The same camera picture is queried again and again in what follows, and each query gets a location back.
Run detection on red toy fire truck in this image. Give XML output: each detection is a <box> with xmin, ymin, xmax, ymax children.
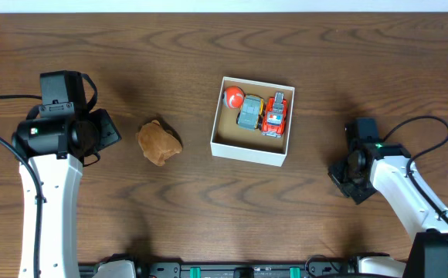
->
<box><xmin>261</xmin><ymin>91</ymin><xmax>287</xmax><ymax>137</ymax></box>

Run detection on grey yellow toy car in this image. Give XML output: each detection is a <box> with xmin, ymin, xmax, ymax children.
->
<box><xmin>236</xmin><ymin>95</ymin><xmax>264</xmax><ymax>131</ymax></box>

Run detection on orange ball with eye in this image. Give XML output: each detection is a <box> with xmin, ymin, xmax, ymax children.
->
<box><xmin>223</xmin><ymin>86</ymin><xmax>245</xmax><ymax>109</ymax></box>

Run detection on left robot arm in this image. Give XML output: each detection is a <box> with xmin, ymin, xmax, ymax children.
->
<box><xmin>12</xmin><ymin>70</ymin><xmax>121</xmax><ymax>277</ymax></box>

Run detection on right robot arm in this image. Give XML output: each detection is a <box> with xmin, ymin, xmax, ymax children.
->
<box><xmin>328</xmin><ymin>118</ymin><xmax>448</xmax><ymax>277</ymax></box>

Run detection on brown plush toy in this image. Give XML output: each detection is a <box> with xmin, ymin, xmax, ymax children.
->
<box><xmin>135</xmin><ymin>120</ymin><xmax>182</xmax><ymax>167</ymax></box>

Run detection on white cardboard box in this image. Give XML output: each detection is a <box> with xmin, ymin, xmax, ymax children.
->
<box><xmin>210</xmin><ymin>76</ymin><xmax>295</xmax><ymax>167</ymax></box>

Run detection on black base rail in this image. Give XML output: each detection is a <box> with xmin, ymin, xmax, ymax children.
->
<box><xmin>77</xmin><ymin>253</ymin><xmax>410</xmax><ymax>278</ymax></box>

